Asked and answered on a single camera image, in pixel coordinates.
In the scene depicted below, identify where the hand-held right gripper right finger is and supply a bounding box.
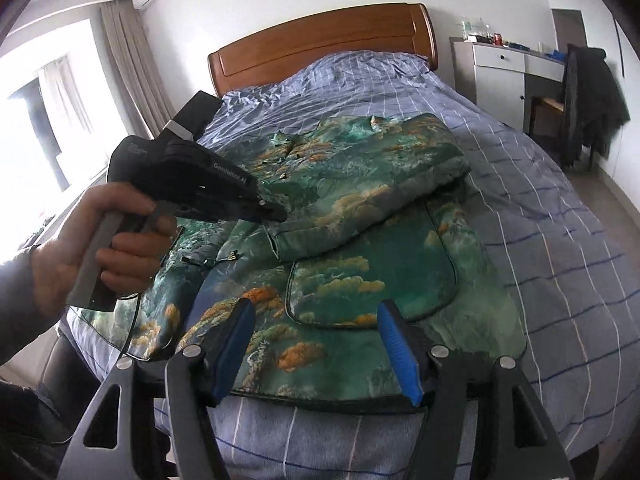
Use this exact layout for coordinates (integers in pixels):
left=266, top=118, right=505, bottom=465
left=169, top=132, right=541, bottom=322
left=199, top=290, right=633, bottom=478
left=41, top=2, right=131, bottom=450
left=377, top=300, right=576, bottom=480

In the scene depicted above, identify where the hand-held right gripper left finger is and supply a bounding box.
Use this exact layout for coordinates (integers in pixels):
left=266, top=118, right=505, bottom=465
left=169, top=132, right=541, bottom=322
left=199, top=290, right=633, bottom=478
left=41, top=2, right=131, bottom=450
left=62, top=297, right=258, bottom=480

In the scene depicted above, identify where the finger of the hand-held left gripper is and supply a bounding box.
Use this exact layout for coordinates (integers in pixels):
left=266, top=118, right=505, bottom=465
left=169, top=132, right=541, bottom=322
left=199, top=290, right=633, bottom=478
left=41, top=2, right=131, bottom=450
left=252, top=195, right=289, bottom=225

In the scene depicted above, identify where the green printed garment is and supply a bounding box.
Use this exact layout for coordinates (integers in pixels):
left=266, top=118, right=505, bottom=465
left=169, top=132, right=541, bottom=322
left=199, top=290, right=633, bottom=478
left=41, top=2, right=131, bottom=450
left=80, top=114, right=528, bottom=413

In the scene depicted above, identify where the person's left forearm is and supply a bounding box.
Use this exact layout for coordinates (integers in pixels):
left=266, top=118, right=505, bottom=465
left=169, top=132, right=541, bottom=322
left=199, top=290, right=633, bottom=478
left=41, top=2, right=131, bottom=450
left=0, top=245, right=66, bottom=366

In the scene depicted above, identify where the person's left hand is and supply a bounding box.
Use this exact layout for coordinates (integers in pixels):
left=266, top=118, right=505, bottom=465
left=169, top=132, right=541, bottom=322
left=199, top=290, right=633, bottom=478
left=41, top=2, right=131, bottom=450
left=30, top=182, right=178, bottom=307

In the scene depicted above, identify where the beige curtain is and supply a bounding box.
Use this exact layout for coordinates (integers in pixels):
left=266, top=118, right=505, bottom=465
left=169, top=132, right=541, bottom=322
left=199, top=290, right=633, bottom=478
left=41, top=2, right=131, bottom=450
left=100, top=0, right=173, bottom=133

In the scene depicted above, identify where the sheer white curtain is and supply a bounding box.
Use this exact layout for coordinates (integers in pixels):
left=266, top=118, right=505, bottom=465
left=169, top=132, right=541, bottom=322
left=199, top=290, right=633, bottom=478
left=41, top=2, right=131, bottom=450
left=37, top=57, right=96, bottom=136

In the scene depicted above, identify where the wooden headboard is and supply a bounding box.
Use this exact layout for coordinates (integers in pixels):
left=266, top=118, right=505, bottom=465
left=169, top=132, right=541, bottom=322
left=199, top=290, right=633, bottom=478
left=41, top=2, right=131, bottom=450
left=207, top=2, right=440, bottom=98

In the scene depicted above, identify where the window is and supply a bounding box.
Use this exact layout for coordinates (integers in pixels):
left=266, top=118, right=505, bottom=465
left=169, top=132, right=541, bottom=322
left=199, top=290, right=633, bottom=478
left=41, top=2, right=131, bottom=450
left=0, top=17, right=113, bottom=261

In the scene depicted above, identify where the bed with blue checked sheet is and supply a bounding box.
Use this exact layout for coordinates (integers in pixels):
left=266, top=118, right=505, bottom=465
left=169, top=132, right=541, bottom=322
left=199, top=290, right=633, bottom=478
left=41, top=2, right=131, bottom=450
left=67, top=51, right=640, bottom=480

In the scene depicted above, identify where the dark cloth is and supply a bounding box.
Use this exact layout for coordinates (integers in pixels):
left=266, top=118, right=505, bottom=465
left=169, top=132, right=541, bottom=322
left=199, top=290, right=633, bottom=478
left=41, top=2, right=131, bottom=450
left=0, top=332, right=168, bottom=480

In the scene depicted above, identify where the white desk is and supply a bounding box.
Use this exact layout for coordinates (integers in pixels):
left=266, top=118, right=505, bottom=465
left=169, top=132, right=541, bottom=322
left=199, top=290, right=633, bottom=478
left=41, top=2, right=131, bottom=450
left=452, top=37, right=568, bottom=133

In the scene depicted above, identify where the wooden chair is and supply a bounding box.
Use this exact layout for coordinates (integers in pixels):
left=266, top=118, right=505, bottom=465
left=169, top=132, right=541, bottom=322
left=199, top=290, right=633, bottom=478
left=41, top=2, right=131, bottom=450
left=530, top=94, right=567, bottom=136

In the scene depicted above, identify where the dark jacket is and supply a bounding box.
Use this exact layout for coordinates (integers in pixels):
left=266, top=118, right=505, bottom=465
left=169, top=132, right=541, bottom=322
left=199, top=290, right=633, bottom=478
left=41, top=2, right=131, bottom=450
left=560, top=42, right=632, bottom=168

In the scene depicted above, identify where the black cable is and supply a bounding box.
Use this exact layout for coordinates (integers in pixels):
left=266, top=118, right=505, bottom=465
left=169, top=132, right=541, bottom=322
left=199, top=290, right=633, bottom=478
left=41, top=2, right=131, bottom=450
left=117, top=294, right=151, bottom=363

